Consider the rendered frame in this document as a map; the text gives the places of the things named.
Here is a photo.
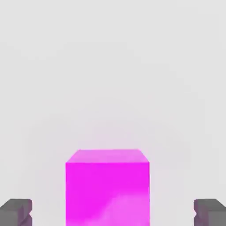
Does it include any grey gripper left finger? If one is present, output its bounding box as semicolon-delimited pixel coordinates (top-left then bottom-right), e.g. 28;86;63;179
0;198;33;226

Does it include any small magenta cube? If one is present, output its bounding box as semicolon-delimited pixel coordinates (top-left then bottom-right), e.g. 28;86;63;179
65;149;150;226

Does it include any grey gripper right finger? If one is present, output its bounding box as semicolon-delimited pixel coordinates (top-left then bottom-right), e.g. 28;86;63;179
193;198;226;226

